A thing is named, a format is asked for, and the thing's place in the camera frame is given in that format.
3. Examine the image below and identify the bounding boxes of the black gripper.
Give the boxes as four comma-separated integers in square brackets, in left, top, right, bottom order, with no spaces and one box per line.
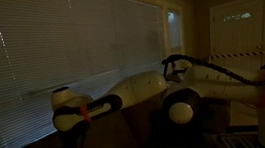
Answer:
[56,122,90,148]

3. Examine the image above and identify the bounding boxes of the brown sofa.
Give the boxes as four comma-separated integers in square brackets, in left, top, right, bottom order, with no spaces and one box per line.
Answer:
[7,84,238,148]

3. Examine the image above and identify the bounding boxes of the window blinds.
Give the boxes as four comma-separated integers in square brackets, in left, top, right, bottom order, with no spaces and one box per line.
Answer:
[0,0,179,148]

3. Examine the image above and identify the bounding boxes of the small side window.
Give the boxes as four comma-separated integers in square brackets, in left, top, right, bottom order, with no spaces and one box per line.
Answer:
[165,8,184,52]

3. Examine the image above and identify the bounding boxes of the metal robot stand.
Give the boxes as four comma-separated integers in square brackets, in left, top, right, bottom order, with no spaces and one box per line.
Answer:
[209,126,265,148]

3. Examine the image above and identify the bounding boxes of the black and yellow caution tape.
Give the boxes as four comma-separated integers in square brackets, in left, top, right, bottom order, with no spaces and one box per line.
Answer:
[210,48,265,63]

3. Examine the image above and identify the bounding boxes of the white entrance door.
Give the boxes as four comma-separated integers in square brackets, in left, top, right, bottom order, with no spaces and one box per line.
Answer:
[204,0,265,79]

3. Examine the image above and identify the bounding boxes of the narrow orange strap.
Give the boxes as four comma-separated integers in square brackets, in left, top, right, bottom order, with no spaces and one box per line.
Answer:
[77,101,94,125]

